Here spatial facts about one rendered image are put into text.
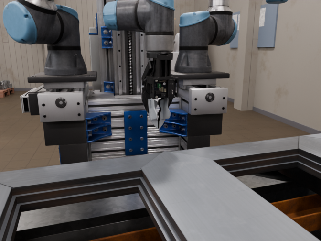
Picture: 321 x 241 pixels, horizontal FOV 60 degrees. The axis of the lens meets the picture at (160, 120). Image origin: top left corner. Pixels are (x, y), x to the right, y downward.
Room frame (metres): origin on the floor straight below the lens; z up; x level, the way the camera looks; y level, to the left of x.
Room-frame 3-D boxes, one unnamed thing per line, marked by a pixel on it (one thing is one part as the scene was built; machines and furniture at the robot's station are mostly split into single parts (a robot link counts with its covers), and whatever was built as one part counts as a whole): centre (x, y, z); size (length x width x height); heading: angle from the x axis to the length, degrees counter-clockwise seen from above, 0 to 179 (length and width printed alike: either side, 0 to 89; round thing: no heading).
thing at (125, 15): (0.82, 0.09, 1.21); 0.11 x 0.11 x 0.08; 68
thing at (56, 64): (1.05, 0.35, 1.09); 0.15 x 0.15 x 0.10
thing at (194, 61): (1.15, -0.13, 1.09); 0.15 x 0.15 x 0.10
